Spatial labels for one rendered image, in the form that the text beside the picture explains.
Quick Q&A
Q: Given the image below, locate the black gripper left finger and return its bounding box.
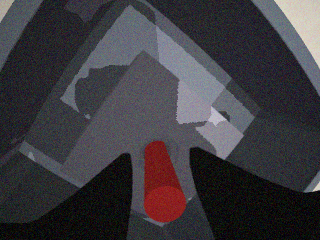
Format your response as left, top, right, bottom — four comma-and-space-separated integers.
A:
0, 153, 133, 240

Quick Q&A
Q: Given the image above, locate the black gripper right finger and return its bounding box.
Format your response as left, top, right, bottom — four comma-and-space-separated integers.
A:
189, 147, 320, 240

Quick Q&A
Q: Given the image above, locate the red peg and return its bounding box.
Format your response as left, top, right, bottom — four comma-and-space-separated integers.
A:
144, 141, 187, 221

